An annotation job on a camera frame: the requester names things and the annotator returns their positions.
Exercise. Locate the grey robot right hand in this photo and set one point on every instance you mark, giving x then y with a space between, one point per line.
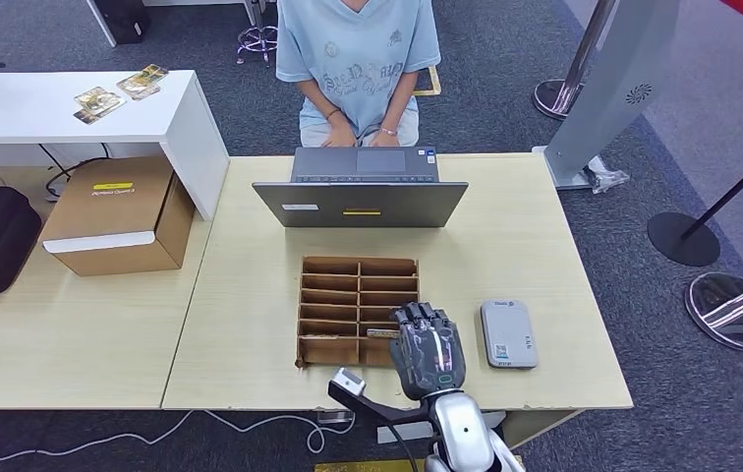
430 358

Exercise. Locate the person's right hand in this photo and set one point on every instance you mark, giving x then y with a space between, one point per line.
340 137

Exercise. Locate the person's left hand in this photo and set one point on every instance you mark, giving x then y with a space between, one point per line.
384 139

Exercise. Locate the gold room key card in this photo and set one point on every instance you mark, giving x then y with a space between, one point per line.
381 333
321 337

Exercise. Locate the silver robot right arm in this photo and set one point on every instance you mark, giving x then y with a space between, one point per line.
466 436

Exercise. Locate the person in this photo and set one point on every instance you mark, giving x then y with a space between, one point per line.
358 58

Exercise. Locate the grey card reader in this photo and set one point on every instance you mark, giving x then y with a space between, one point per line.
508 335

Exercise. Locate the cardboard card organiser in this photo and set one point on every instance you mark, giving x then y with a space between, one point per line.
332 312

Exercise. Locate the grey laptop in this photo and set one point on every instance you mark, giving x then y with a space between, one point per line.
358 205

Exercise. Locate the white desk foot plate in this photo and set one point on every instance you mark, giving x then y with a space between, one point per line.
404 432

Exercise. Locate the grey power adapter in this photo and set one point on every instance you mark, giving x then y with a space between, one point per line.
334 417

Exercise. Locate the gold floor tape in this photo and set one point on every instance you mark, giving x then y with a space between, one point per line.
365 466

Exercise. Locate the chrome stool base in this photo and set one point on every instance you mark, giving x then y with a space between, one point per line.
257 36

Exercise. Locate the clear plastic wrap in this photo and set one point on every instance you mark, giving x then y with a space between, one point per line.
606 177

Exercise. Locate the silver kiosk stand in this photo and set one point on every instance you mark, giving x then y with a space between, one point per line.
612 85

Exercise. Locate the brown cardboard box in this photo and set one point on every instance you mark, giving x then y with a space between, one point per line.
111 215

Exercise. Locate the black computer tower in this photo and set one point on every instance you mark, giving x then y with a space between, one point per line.
121 19

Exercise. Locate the white side table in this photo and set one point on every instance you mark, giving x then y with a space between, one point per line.
33 111

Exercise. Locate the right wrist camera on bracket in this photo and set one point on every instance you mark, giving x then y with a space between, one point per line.
348 383

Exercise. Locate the chrome stanchion post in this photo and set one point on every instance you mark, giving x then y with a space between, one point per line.
733 311
563 94

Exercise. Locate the black stanchion post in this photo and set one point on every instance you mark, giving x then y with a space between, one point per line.
681 240

